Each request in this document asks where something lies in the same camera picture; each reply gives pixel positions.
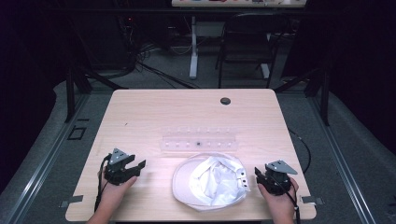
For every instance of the dark round table grommet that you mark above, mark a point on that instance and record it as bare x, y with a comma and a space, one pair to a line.
225, 100

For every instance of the person's right hand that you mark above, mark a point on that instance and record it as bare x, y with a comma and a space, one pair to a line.
280, 202

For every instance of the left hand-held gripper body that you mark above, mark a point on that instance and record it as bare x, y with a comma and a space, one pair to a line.
115, 174

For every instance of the grey metal table bracket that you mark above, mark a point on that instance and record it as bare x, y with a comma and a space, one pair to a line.
72, 201
312, 200

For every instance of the black chair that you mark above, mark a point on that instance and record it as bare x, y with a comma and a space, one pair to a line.
249, 46

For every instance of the black metal stand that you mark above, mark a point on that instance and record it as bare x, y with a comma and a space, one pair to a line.
325, 96
70, 96

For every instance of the aluminium floor rail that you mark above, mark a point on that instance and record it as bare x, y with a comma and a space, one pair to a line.
37, 174
342, 168

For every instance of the white desk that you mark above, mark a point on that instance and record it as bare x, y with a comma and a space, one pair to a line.
193, 46

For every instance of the person's left hand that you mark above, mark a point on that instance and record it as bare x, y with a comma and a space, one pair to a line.
113, 194

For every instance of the clear plastic rack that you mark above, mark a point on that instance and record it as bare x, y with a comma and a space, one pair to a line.
186, 144

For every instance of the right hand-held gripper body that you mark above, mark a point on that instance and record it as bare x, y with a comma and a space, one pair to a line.
277, 180

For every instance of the white cap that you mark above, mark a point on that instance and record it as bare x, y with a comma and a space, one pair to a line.
214, 183

